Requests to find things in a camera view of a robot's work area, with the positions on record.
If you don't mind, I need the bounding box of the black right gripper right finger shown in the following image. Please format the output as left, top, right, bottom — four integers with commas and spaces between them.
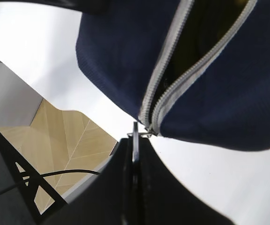
139, 137, 233, 225

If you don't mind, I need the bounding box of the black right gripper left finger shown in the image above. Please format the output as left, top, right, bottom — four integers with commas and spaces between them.
44, 137, 137, 225

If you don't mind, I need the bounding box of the navy blue lunch bag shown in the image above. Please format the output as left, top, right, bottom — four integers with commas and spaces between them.
76, 0, 270, 151

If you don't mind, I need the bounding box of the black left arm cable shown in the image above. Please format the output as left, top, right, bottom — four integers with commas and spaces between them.
0, 169, 101, 204

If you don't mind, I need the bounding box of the black metal frame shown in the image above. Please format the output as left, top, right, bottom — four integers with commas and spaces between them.
0, 132, 67, 225

